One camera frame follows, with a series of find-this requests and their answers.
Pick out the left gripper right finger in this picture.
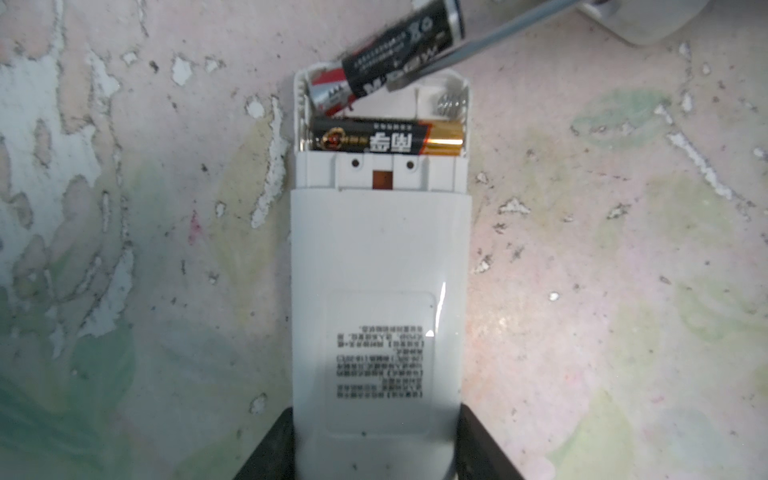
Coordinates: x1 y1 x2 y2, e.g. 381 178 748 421
455 404 524 480

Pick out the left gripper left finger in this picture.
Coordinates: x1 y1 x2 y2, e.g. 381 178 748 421
233 407 294 480

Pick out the white remote with display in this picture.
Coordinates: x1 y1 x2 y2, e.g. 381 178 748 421
290 63 472 479

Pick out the gold black AA battery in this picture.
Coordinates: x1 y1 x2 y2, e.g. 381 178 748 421
309 117 465 156

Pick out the orange black screwdriver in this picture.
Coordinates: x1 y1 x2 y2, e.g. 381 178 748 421
386 0 609 92

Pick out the red black AA battery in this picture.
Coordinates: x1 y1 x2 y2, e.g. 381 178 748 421
308 0 464 116

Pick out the grey white remote control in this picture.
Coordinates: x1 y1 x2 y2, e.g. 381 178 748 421
578 0 710 46

